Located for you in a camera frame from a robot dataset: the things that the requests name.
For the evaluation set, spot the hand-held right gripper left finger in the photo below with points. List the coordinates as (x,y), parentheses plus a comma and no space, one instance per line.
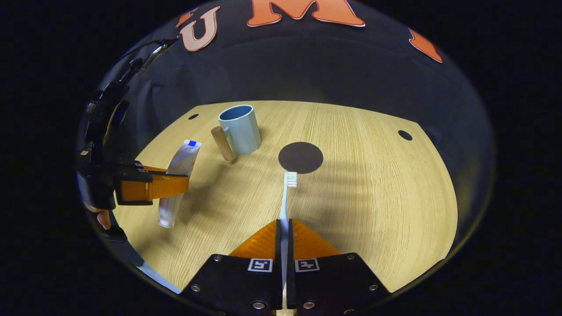
(237,283)

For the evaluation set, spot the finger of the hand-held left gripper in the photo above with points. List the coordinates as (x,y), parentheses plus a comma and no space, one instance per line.
(167,186)
(131,166)

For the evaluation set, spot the white toothbrush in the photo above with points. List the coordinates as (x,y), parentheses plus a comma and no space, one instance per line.
(285,206)

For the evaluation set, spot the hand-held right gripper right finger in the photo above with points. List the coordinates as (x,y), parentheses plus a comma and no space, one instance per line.
(333,283)

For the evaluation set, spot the round dark coaster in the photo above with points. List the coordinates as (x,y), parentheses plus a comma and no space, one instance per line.
(300,158)

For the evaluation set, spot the white toothpaste tube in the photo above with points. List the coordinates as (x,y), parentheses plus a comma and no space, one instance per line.
(184,160)

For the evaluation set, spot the black backdrop cloth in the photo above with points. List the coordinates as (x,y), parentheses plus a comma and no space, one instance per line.
(333,66)

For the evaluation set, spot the wooden desktop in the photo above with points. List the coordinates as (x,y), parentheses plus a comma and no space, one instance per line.
(373,197)

